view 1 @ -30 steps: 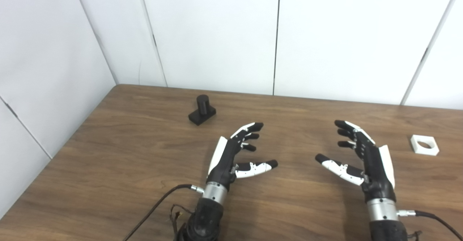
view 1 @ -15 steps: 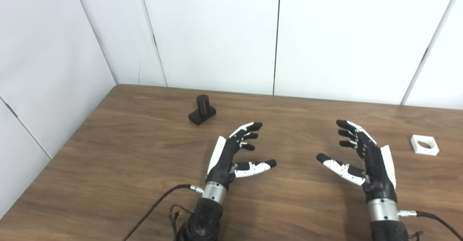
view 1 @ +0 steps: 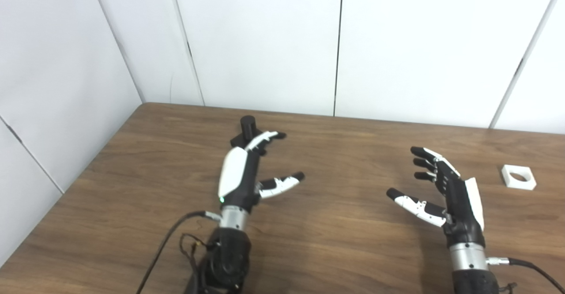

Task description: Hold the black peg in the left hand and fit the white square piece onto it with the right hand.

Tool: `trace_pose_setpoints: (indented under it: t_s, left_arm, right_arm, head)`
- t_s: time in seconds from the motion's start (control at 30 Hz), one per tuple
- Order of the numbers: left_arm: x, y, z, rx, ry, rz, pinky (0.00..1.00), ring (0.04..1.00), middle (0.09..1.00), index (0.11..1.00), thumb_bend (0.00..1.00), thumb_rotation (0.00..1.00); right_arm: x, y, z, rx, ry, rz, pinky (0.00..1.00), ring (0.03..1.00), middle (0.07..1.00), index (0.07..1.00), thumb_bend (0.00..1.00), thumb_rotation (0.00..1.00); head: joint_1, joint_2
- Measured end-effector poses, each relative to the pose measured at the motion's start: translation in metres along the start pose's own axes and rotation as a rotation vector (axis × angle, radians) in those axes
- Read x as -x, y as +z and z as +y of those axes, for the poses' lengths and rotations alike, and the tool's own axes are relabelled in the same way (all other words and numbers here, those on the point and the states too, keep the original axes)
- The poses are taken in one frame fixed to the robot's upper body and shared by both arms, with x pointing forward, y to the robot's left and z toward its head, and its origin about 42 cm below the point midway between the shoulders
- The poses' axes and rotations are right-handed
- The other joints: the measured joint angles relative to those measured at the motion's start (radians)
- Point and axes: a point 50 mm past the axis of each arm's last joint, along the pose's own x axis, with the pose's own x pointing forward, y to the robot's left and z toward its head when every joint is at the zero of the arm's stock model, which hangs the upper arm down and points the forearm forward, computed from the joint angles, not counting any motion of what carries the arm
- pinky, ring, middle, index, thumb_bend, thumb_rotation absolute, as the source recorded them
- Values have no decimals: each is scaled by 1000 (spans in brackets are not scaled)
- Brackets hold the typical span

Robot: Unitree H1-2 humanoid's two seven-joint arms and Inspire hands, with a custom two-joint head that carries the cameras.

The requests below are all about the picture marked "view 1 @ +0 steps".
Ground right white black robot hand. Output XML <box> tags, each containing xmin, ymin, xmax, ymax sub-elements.
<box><xmin>386</xmin><ymin>146</ymin><xmax>486</xmax><ymax>248</ymax></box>

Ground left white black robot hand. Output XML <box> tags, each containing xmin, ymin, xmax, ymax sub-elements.
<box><xmin>218</xmin><ymin>131</ymin><xmax>305</xmax><ymax>214</ymax></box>

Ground black peg with square base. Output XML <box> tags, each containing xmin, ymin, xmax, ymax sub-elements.
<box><xmin>230</xmin><ymin>115</ymin><xmax>262</xmax><ymax>152</ymax></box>

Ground white square piece with hole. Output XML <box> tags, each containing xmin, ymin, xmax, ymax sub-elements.
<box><xmin>501</xmin><ymin>165</ymin><xmax>537</xmax><ymax>191</ymax></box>

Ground black cable at right wrist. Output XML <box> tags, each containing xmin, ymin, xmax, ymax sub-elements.
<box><xmin>486</xmin><ymin>256</ymin><xmax>565</xmax><ymax>294</ymax></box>

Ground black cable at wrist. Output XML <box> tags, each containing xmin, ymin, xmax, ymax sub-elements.
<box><xmin>136</xmin><ymin>210</ymin><xmax>222</xmax><ymax>294</ymax></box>
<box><xmin>486</xmin><ymin>256</ymin><xmax>565</xmax><ymax>294</ymax></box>

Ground thin wires on left arm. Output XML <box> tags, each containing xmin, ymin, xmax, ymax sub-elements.
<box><xmin>179</xmin><ymin>234</ymin><xmax>209</xmax><ymax>281</ymax></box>

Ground black cable at left wrist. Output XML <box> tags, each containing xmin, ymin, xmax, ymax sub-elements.
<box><xmin>136</xmin><ymin>210</ymin><xmax>222</xmax><ymax>294</ymax></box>

